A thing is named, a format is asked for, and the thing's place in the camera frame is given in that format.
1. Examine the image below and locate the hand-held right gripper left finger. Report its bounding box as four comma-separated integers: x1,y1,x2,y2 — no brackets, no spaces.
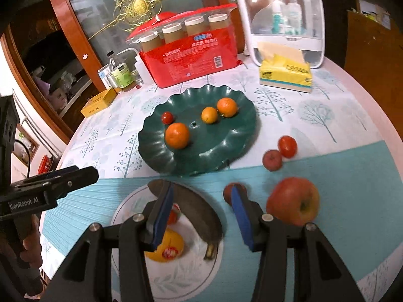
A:
44,182,175,302

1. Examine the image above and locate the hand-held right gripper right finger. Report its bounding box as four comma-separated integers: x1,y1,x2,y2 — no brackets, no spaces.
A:
231,185,366,302

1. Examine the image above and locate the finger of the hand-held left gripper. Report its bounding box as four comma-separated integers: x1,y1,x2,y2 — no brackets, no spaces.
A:
11,166,79,187
39,166,99,200

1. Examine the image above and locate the small dark red fruit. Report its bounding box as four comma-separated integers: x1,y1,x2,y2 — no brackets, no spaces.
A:
223,183,248,206

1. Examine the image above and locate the dark green scalloped plate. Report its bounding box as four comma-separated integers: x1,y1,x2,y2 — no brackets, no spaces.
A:
138,86,258,175

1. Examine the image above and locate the person's left hand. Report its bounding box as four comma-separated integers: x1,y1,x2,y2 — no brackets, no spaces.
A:
23,217,43,271

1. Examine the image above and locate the small red object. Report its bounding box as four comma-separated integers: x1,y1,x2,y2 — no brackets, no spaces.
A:
38,155,53,174

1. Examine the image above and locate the yellow fruit with red label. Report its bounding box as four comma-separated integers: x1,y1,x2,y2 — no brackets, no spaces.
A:
144,228,185,263

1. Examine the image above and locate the large red apple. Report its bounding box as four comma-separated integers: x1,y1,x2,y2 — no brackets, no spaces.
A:
266,177,320,226

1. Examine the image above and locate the small dull red fruit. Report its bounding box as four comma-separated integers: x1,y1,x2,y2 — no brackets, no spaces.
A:
262,150,283,172

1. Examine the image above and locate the white rimmed plate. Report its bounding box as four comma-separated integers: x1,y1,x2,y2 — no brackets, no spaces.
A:
111,183,225,298

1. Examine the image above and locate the yellow tin box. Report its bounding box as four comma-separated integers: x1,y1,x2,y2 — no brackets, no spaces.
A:
81,87,118,118

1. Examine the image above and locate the large orange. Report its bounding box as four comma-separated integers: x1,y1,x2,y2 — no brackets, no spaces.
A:
165,122,191,149

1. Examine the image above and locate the red tomato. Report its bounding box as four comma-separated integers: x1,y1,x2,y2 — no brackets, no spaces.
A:
278,135,298,158

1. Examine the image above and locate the small yellowish orange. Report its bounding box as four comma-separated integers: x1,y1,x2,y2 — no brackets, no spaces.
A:
201,107,218,124

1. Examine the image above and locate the teal placemat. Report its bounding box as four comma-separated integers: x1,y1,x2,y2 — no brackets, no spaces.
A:
41,140,394,302

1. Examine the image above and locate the green label jar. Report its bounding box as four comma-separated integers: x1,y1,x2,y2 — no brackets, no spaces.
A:
109,64,133,92

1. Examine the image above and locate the medium orange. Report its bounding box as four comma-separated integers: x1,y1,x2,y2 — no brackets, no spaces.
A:
217,98,238,118

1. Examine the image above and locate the clear bottle with black cap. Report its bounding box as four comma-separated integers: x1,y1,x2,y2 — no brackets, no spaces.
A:
105,51,122,93

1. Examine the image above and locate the white squeeze bottle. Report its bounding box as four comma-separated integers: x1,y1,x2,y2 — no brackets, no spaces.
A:
118,48,146,85

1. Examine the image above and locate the tree print tablecloth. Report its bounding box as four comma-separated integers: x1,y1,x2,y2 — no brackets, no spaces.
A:
41,53,392,302

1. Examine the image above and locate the wooden glass door cabinet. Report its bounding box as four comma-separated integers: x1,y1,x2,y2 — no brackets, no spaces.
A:
0,0,240,152

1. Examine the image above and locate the yellow tissue box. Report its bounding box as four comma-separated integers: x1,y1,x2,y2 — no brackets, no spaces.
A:
259,42,313,93

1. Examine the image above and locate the red pack of paper cups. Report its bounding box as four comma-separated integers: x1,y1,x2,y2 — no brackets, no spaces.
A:
126,3,239,89

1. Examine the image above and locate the gold ornament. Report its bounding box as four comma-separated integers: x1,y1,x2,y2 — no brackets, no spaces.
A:
88,0,215,41

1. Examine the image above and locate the white clear storage box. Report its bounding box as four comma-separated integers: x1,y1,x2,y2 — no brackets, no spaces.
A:
236,0,325,69

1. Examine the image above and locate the teal and white bottle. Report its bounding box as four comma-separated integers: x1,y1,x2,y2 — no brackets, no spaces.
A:
271,0,284,33

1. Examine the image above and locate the brown wooden furniture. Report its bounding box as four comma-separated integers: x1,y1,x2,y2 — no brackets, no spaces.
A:
343,9,403,129

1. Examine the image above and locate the black cable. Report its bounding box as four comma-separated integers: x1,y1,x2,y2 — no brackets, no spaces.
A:
14,141,31,178

